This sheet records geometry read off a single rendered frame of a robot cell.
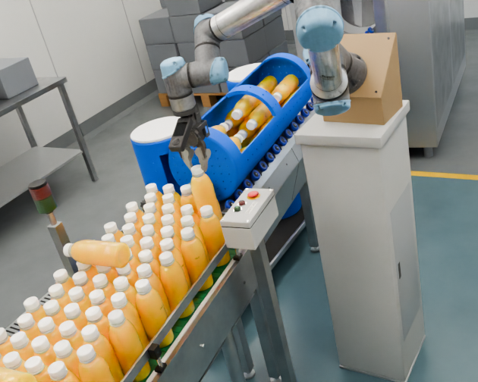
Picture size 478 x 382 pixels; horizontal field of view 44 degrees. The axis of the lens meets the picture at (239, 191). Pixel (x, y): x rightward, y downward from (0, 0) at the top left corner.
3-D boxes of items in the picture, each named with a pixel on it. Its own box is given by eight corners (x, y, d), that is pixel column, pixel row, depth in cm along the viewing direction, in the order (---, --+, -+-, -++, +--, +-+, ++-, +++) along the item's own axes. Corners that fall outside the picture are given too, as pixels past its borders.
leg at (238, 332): (256, 371, 275) (227, 260, 246) (252, 380, 271) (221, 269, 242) (246, 368, 278) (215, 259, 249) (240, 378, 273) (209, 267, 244)
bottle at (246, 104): (265, 102, 255) (247, 121, 241) (250, 104, 258) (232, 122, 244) (261, 87, 252) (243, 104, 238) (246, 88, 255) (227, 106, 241)
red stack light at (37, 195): (55, 191, 198) (51, 180, 196) (43, 201, 193) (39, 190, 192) (42, 190, 201) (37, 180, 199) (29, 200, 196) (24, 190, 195)
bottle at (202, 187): (221, 224, 196) (208, 175, 187) (200, 228, 197) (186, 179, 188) (221, 214, 202) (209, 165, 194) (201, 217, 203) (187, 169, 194)
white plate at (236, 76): (259, 59, 345) (259, 61, 345) (217, 75, 335) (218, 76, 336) (284, 67, 322) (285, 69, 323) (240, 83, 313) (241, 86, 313)
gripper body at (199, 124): (212, 136, 190) (202, 101, 185) (199, 148, 184) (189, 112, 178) (191, 136, 194) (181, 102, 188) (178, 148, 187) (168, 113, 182)
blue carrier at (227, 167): (318, 108, 284) (309, 50, 271) (244, 205, 218) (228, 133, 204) (263, 109, 297) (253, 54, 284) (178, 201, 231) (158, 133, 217)
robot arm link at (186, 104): (185, 99, 176) (162, 100, 180) (189, 114, 178) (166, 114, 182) (196, 89, 182) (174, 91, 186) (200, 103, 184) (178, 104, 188)
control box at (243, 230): (279, 214, 196) (273, 188, 191) (255, 250, 181) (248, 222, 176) (251, 213, 201) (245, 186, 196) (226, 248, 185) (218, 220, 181)
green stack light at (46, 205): (61, 204, 201) (56, 191, 198) (48, 214, 196) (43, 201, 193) (47, 203, 204) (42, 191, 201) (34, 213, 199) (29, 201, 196)
